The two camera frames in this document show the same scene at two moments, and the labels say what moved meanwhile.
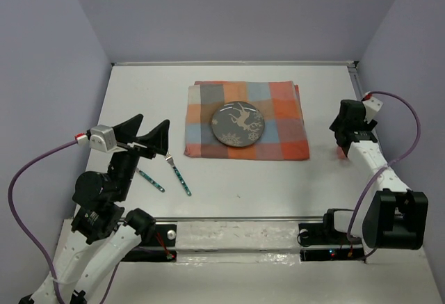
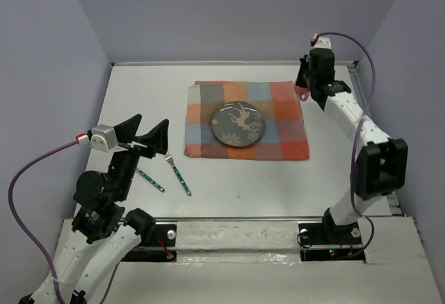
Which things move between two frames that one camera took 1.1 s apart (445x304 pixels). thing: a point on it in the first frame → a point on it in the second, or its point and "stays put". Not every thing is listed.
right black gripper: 370,126 → 306,63
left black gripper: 157,138 stays put
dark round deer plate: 238,124 stays put
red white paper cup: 340,153 → 302,92
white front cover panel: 258,262 stays put
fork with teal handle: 170,159 stays put
